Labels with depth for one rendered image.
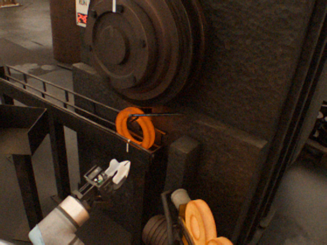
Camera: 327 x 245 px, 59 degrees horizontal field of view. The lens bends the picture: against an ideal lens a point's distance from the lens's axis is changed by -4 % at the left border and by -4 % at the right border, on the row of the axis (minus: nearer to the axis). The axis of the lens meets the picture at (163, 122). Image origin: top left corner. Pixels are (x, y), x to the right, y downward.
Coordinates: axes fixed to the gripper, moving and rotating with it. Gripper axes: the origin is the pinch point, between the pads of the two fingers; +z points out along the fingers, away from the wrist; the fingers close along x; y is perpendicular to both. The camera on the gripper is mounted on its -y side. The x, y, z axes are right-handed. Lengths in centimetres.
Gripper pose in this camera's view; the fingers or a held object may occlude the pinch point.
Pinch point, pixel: (127, 165)
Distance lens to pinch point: 101.3
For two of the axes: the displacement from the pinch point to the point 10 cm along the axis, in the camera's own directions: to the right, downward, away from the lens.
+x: -7.8, -4.0, 4.9
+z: 6.3, -5.9, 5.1
